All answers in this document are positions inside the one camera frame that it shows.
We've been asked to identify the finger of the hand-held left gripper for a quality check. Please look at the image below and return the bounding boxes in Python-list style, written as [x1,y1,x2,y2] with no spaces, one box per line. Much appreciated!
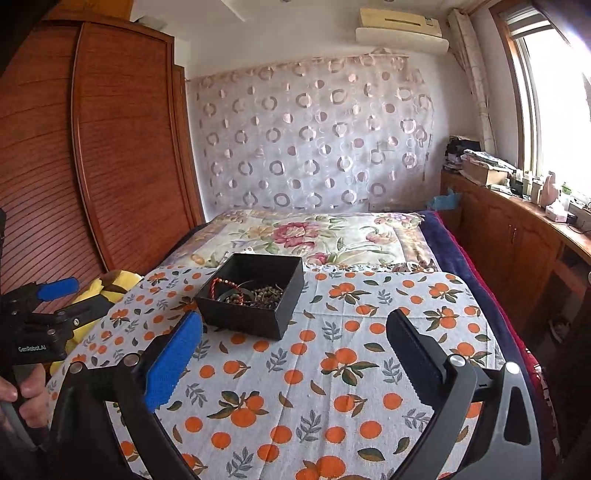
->
[25,295,116,340]
[8,276,81,303]

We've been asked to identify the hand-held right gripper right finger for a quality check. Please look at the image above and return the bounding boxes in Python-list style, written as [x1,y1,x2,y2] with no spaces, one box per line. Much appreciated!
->
[385,309,544,480]

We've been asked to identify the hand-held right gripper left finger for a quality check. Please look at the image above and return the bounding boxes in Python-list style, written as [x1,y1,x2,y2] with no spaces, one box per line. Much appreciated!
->
[46,310,206,480]

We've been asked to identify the black jewelry box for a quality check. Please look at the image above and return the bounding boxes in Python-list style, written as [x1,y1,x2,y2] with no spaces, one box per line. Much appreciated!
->
[194,252,306,342]

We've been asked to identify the red coral necklace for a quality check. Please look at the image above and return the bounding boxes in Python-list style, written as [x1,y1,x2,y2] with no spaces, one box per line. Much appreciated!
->
[209,276,244,302]

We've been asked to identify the brown bead necklace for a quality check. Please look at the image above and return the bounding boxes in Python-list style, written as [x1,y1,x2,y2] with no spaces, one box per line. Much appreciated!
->
[249,283,286,308]

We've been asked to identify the person's left hand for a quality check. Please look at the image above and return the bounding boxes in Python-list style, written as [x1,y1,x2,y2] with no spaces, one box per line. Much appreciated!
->
[0,361,49,432]

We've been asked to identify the yellow plush toy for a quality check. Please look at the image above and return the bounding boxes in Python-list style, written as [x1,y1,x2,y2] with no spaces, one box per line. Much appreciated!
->
[48,270,145,376]

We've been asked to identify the orange fruit print sheet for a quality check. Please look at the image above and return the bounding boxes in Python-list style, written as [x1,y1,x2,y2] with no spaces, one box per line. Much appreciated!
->
[46,265,523,480]

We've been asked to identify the dark blue blanket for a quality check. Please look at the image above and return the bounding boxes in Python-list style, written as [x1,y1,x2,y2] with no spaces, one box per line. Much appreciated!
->
[416,210,551,403]

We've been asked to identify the wooden wardrobe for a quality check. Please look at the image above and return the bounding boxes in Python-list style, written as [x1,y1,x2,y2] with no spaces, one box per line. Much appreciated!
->
[0,0,206,315]

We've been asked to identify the wooden cabinet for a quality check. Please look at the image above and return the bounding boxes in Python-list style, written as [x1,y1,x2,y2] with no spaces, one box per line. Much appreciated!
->
[438,168,591,343]

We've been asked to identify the teal plastic bag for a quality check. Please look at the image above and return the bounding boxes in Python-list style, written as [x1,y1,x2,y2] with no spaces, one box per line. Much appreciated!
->
[427,188,463,211]

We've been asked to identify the floral quilt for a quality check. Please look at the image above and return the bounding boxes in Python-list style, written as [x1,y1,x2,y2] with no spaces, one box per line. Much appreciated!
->
[161,208,440,274]

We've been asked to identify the cardboard box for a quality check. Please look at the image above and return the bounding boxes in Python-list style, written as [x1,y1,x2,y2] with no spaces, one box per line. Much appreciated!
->
[462,160,509,186]

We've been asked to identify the pink figurine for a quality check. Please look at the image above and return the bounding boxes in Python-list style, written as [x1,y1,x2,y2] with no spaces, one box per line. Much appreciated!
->
[542,171,560,206]

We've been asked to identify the window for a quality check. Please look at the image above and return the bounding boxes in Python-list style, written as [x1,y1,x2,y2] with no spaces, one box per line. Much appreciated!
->
[489,0,591,209]

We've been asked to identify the white air conditioner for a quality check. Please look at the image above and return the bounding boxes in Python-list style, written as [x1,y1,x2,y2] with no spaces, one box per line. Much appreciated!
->
[354,6,450,52]

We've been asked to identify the circle pattern wall curtain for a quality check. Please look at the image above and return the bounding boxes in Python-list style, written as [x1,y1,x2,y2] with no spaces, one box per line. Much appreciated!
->
[187,52,438,216]

